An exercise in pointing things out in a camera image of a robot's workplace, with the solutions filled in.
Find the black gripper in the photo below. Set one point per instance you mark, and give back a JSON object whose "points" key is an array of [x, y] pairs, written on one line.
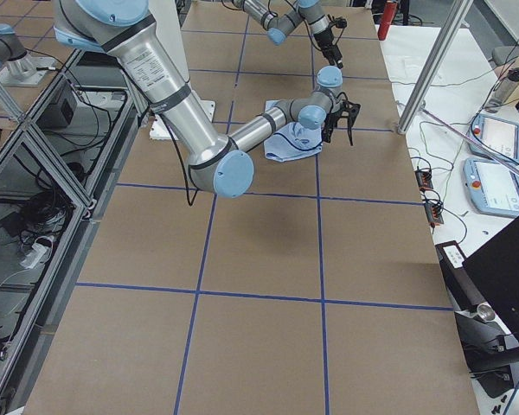
{"points": [[325, 42], [334, 122]]}

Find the light blue t-shirt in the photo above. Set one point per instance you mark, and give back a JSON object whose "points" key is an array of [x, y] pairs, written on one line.
{"points": [[292, 142]]}

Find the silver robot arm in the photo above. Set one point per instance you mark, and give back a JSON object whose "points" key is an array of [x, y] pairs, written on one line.
{"points": [[217, 163], [310, 13]]}

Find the red cylinder bottle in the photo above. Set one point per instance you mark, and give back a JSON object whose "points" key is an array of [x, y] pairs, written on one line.
{"points": [[387, 18]]}

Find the orange black connector box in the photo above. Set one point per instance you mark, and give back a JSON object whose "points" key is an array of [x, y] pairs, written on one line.
{"points": [[424, 179]]}

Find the clear water bottle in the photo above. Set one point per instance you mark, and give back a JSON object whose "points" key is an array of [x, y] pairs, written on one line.
{"points": [[506, 86]]}

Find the near blue teach pendant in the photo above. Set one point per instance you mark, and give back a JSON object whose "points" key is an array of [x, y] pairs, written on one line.
{"points": [[492, 188]]}

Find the blue teach pendant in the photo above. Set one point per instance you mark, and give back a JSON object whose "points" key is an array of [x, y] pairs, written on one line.
{"points": [[497, 133], [492, 188]]}

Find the far blue teach pendant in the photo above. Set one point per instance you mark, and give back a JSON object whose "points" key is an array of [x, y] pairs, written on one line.
{"points": [[497, 133]]}

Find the black laptop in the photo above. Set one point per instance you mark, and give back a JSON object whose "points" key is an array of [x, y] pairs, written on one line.
{"points": [[494, 270]]}

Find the black monitor stand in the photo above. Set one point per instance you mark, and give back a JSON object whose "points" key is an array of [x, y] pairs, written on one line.
{"points": [[492, 355]]}

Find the white power strip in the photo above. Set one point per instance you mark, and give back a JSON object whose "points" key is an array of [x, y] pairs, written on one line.
{"points": [[37, 255]]}

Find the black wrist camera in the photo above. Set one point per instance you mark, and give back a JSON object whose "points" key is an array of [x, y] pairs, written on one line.
{"points": [[349, 111], [338, 22]]}

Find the aluminium frame post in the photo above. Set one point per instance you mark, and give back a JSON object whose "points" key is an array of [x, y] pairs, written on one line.
{"points": [[439, 49]]}

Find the grabber stick with green handle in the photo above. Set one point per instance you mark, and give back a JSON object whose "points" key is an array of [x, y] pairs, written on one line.
{"points": [[493, 154]]}

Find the aluminium frame rack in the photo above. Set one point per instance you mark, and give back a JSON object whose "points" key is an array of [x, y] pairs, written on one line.
{"points": [[61, 142]]}

